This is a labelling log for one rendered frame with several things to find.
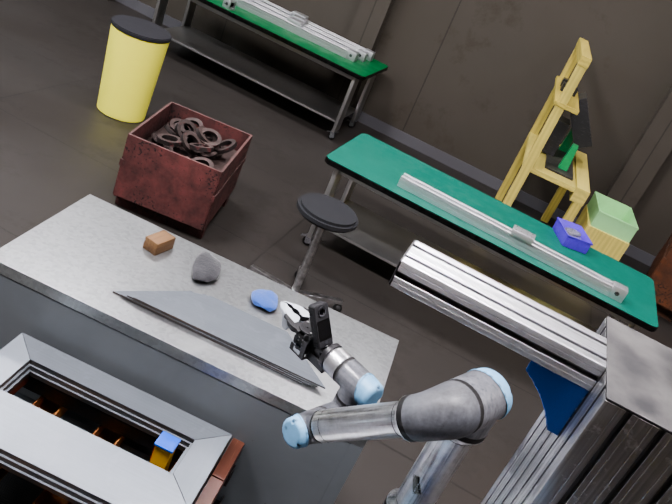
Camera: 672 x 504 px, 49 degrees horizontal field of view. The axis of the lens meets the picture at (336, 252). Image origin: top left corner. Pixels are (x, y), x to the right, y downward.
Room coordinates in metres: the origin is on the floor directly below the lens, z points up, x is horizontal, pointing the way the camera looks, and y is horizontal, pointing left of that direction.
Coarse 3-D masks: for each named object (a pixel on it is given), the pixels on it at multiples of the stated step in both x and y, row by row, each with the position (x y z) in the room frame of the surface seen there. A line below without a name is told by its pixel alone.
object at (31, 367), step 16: (32, 368) 1.69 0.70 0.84; (48, 368) 1.70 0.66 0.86; (16, 384) 1.62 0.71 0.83; (48, 384) 1.68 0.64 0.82; (64, 384) 1.68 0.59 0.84; (80, 384) 1.69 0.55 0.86; (80, 400) 1.67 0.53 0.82; (96, 400) 1.68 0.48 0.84; (112, 400) 1.68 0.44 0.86; (128, 416) 1.67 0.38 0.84; (144, 416) 1.68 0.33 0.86; (160, 432) 1.67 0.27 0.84; (176, 432) 1.67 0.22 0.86; (224, 448) 1.69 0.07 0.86; (0, 464) 1.34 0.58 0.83; (16, 464) 1.35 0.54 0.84; (176, 464) 1.58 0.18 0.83; (32, 480) 1.34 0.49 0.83; (48, 480) 1.34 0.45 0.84; (64, 480) 1.35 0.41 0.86; (64, 496) 1.33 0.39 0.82; (80, 496) 1.34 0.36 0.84; (96, 496) 1.34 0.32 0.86
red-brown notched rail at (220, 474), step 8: (232, 440) 1.77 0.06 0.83; (232, 448) 1.74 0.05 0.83; (240, 448) 1.75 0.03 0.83; (224, 456) 1.69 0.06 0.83; (232, 456) 1.70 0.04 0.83; (224, 464) 1.66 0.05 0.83; (232, 464) 1.67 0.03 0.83; (216, 472) 1.62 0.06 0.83; (224, 472) 1.63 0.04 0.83; (216, 480) 1.59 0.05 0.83; (224, 480) 1.61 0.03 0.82; (208, 488) 1.55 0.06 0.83; (216, 488) 1.56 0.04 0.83; (200, 496) 1.51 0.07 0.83; (208, 496) 1.52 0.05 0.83; (216, 496) 1.57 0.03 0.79
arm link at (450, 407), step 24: (456, 384) 1.25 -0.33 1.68; (312, 408) 1.40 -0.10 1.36; (336, 408) 1.33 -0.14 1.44; (360, 408) 1.28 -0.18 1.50; (384, 408) 1.25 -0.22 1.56; (408, 408) 1.21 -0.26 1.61; (432, 408) 1.19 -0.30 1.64; (456, 408) 1.20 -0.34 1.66; (288, 432) 1.32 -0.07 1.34; (312, 432) 1.31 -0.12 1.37; (336, 432) 1.28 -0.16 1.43; (360, 432) 1.25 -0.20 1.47; (384, 432) 1.22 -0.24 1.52; (408, 432) 1.19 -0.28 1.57; (432, 432) 1.18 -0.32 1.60; (456, 432) 1.18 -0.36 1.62
